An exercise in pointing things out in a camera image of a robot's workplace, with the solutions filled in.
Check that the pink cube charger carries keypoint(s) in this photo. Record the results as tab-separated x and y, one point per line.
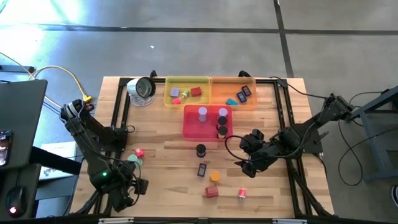
176	101

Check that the dark grey desk top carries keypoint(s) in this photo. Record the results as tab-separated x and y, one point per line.
21	118

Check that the red wall charger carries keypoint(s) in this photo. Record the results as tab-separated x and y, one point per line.
211	192
196	91

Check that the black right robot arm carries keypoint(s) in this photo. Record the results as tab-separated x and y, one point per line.
311	124

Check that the white paper box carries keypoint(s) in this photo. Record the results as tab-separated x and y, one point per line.
59	152

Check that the small red cube charger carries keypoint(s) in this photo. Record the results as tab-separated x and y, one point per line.
139	152

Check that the person's shoe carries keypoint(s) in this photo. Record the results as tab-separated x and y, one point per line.
395	194

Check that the orange translucent plastic bin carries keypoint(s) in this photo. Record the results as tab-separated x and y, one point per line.
224	90

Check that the black cap hourglass yellow sand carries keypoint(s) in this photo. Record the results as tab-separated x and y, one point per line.
223	130

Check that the grey metal stand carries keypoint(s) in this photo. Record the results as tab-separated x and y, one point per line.
367	146

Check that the black cap hourglass blue sand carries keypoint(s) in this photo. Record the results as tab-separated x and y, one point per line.
201	148

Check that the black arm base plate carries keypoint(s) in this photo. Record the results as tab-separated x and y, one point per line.
314	146

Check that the black cap hourglass red sand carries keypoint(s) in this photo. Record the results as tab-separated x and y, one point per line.
222	120

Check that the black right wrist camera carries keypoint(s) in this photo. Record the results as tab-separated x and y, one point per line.
252	140

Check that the black smartphone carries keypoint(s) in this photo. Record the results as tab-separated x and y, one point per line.
4	149

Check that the red translucent plastic bin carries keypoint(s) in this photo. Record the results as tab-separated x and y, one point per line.
192	127

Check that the silver metal bracket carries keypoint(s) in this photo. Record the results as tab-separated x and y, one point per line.
116	221
289	221

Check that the lavender cube charger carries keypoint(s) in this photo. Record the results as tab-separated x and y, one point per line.
175	92

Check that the black computer mouse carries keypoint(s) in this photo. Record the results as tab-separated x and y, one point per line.
15	199

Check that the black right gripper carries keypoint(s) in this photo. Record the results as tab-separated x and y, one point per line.
264	157

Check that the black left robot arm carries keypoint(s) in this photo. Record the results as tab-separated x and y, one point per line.
90	146

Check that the black metal table frame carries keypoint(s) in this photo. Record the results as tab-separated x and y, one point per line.
291	102

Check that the orange cap hourglass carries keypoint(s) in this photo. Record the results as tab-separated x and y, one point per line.
214	176

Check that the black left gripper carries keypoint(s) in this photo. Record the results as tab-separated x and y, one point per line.
105	180

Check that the light blue digital timer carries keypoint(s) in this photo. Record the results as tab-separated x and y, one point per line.
231	102

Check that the yellow translucent plastic bin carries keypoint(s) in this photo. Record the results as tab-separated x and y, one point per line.
199	101

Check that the lavender cap hourglass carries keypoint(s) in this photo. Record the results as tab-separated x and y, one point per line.
202	111
223	111

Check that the black floor bar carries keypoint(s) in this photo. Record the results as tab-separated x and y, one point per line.
15	68

